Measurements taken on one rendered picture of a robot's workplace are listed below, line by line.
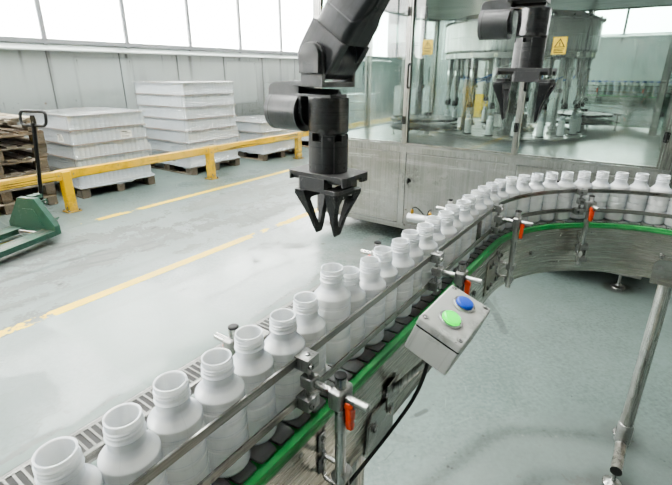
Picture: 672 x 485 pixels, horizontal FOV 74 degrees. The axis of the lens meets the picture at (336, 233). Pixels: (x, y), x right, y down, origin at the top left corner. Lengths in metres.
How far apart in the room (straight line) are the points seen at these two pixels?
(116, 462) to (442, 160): 3.47
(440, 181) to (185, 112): 4.33
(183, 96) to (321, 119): 6.40
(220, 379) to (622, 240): 1.51
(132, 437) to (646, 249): 1.65
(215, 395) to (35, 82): 7.53
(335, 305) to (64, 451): 0.39
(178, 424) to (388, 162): 3.60
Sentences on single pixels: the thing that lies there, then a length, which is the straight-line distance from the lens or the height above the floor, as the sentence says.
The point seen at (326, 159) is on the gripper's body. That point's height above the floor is 1.37.
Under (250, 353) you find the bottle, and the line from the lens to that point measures 0.60.
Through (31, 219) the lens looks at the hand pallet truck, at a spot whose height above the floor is 0.20.
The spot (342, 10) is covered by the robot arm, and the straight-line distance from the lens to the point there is 0.60.
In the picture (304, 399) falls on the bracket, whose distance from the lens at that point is 0.67.
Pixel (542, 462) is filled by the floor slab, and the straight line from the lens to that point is 2.18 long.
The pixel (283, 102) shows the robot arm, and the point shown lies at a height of 1.44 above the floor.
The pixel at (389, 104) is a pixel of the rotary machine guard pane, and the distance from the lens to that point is 3.97.
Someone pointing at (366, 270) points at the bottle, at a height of 1.15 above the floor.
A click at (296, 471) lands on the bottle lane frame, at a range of 0.72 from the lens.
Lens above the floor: 1.48
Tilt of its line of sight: 20 degrees down
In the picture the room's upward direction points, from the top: straight up
